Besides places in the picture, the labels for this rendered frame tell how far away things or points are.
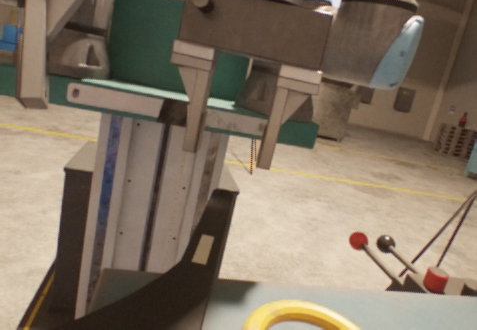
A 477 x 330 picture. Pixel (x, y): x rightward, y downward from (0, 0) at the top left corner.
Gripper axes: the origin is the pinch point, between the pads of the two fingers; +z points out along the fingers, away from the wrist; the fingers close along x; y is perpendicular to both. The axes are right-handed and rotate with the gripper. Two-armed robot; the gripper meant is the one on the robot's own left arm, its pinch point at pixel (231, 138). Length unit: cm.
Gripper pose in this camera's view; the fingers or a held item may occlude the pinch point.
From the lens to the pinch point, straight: 34.3
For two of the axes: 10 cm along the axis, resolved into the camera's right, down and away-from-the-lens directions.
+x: 9.7, 2.2, -0.2
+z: -2.2, 9.6, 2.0
